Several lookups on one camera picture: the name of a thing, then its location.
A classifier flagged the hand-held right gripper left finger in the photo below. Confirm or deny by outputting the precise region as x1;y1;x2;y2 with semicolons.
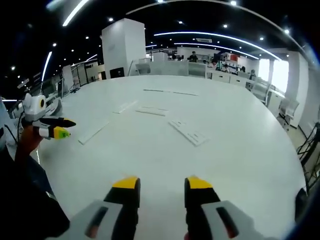
63;175;142;240

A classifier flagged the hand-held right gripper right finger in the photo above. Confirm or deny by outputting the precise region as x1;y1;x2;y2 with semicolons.
184;175;260;240

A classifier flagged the long white socket holder cover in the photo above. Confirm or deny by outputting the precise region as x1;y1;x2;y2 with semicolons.
77;121;110;146
112;99;139;115

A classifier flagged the white socket holder with slots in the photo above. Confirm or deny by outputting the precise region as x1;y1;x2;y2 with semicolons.
135;105;168;117
168;119;210;147

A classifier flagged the person's left hand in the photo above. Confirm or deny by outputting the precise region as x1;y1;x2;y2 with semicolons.
14;123;44;162

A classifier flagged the black monitor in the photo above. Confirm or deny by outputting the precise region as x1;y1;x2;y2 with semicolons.
109;66;125;79

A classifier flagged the white square column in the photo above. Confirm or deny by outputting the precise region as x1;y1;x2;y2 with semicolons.
101;17;147;80

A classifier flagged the dark chair back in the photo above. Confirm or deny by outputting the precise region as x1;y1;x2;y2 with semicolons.
294;186;309;224

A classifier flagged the white desk partition row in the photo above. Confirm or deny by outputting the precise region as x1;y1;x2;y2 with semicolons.
135;60;207;77

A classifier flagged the white office chair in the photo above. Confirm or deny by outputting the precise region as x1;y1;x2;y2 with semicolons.
277;98;300;131

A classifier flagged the white cabinet row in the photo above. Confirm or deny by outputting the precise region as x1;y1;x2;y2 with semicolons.
206;69;251;88

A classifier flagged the bright window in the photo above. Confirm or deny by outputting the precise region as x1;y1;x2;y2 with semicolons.
258;59;290;93

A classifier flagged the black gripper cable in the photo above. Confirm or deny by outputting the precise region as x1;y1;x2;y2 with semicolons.
4;117;24;145

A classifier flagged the black cable bundle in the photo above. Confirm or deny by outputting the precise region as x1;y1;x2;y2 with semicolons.
296;121;320;193

